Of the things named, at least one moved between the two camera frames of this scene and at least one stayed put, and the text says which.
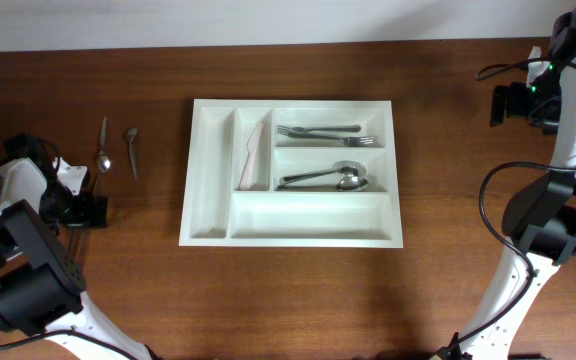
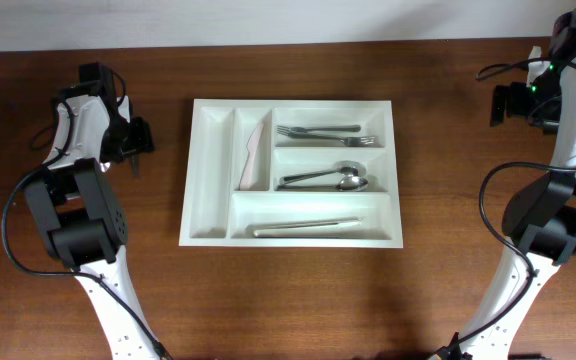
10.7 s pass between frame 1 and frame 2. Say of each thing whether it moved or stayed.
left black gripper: moved
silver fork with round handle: stayed
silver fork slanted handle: stayed
